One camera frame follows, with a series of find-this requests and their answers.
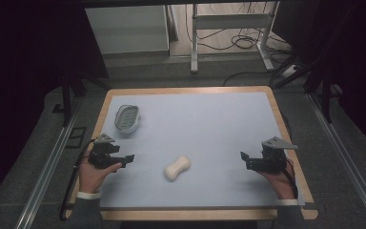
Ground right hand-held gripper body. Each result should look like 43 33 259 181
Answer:
246 135 299 175

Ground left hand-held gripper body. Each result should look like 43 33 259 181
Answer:
88 133 127 170

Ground grey soap dish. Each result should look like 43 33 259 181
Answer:
113 104 141 135

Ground white soap bar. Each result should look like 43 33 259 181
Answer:
163 155 193 182

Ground person's left hand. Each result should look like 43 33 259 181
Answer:
78 158 123 195

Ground person's right hand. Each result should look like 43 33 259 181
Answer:
256 157 297 201

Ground pale blue table mat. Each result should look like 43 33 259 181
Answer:
98 92 306 209

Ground black tripod stand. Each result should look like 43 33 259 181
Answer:
61 63 112 128
270 3 363 124

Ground white power strip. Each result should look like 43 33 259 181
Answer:
281 64 301 78

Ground white cabinet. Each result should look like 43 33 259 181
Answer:
85 5 171 55

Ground white metal stand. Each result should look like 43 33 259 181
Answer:
190 1 280 74

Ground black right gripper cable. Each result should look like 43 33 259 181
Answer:
280 157 299 200

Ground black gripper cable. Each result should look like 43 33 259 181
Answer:
280 157 299 200
58 138 96 221

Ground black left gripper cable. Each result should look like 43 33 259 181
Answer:
58 138 96 221

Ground metal floor rail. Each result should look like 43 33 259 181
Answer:
308 94 366 229
14 94 87 229

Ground black floor cables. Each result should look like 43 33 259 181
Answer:
185 2 299 88

